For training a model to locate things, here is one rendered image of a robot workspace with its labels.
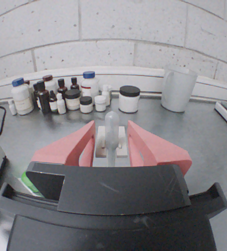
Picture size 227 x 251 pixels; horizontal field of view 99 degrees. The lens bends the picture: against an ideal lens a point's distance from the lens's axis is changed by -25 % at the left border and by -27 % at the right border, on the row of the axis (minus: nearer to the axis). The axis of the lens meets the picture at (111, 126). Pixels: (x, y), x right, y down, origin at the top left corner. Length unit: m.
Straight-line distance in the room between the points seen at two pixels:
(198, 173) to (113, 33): 0.54
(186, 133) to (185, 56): 0.37
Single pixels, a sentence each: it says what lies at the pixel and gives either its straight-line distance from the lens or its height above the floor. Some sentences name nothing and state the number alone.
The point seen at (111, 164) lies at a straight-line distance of 0.16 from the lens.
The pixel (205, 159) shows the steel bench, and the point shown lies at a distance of 0.36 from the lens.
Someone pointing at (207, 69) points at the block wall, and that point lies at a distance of 0.75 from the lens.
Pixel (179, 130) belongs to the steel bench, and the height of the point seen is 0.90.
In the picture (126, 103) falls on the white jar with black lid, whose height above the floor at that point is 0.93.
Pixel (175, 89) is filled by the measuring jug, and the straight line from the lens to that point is 0.46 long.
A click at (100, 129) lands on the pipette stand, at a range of 0.15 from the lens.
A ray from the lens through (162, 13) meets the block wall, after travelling 0.61.
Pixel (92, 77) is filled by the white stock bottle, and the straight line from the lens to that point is 0.44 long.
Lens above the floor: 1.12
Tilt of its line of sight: 38 degrees down
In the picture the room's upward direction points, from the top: 1 degrees clockwise
